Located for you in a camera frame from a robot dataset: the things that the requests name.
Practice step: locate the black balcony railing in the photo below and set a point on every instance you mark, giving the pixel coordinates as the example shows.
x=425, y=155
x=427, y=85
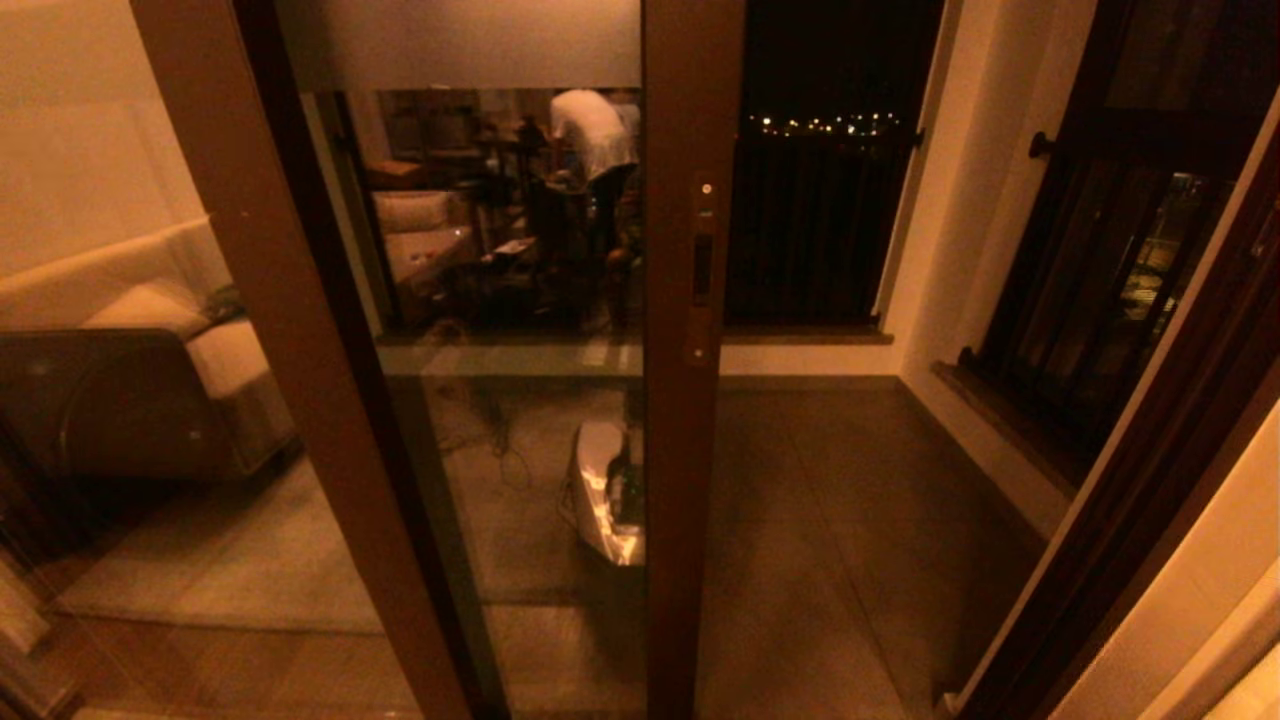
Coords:
x=820, y=230

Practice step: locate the stone window sill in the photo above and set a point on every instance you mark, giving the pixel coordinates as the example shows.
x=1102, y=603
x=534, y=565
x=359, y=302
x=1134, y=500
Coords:
x=1000, y=420

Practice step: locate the dark brown door frame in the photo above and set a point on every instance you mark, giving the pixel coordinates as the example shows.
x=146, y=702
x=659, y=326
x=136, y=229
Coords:
x=1150, y=520

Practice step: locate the brown framed sliding glass door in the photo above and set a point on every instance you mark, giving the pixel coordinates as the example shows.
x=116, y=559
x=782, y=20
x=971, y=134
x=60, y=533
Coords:
x=680, y=500

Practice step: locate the brown framed fixed glass panel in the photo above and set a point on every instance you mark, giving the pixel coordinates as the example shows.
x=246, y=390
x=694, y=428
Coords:
x=325, y=400

